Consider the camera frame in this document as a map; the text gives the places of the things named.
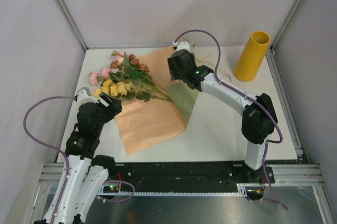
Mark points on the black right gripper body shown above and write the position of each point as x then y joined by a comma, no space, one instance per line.
175,75

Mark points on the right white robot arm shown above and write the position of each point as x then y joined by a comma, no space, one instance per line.
258,115

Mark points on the artificial flower bouquet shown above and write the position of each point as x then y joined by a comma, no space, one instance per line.
126,79

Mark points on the aluminium frame rail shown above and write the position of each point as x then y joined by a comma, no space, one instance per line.
285,103

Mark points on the left aluminium corner post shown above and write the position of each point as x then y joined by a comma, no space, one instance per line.
71,23

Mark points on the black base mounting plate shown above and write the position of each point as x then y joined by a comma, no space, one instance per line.
218,176

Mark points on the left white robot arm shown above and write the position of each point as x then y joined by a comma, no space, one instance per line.
84,172

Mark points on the aluminium corner post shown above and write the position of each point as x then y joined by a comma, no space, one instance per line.
286,23
71,23

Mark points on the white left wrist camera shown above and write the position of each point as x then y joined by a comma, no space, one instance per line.
83,95

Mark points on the yellow cylindrical vase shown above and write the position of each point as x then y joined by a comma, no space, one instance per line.
252,56

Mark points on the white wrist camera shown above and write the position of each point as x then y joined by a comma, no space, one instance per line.
83,95
183,45

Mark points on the white slotted cable duct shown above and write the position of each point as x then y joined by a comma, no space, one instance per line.
242,190

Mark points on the right aluminium corner post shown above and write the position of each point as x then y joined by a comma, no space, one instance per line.
286,23

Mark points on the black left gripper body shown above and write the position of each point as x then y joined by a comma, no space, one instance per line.
105,115

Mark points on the cream printed ribbon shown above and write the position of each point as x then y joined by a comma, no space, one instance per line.
208,56

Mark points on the green and peach wrapping paper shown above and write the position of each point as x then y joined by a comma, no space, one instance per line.
144,124

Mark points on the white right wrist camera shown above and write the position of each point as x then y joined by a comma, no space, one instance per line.
183,45

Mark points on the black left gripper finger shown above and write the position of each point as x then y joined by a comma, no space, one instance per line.
104,100
115,106

